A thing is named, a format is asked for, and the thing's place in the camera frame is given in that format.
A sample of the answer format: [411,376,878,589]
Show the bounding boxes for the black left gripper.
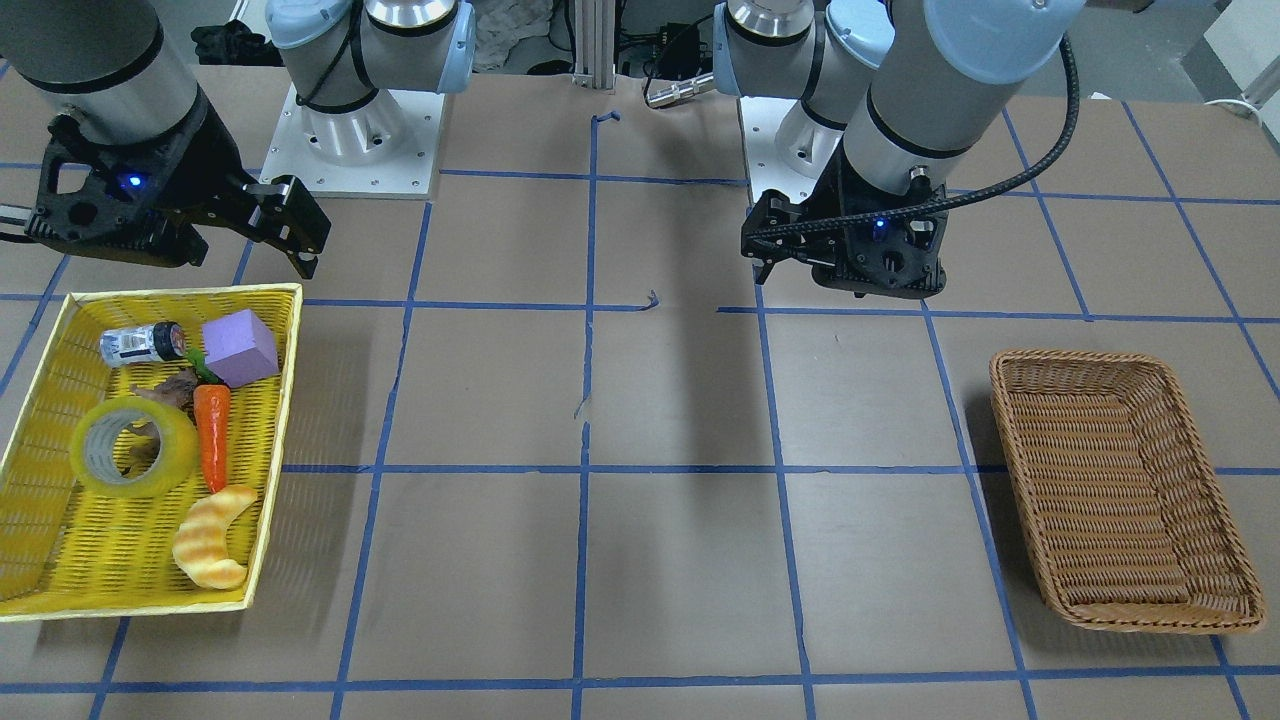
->
[741,150,948,300]

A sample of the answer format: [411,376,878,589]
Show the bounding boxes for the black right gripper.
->
[24,90,332,281]

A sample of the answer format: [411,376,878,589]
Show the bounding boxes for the yellow tape roll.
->
[69,396,198,498]

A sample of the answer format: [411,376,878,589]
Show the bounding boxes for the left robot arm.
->
[712,1,1084,300]

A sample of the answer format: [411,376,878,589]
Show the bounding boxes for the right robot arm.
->
[3,1,476,279]

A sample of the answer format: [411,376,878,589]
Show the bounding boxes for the purple foam cube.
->
[201,309,280,389]

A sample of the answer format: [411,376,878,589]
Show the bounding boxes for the small labelled bottle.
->
[99,322,188,368]

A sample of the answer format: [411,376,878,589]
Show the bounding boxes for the black glove cloth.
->
[189,20,284,67]

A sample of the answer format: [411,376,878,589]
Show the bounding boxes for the orange toy carrot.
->
[193,384,230,493]

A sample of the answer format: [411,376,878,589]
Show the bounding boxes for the brown toy root figure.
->
[131,366,201,414]

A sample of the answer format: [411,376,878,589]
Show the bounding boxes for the yellow woven basket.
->
[1,283,303,623]

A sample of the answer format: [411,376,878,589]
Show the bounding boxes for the toy croissant bread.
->
[172,484,259,591]

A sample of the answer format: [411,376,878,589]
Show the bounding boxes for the brown wicker basket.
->
[989,348,1267,635]

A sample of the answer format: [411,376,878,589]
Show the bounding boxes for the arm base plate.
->
[260,87,448,201]
[739,97,844,204]

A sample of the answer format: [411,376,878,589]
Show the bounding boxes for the black corrugated cable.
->
[745,35,1082,243]

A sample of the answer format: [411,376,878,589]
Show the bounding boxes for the aluminium frame post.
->
[566,1,620,94]

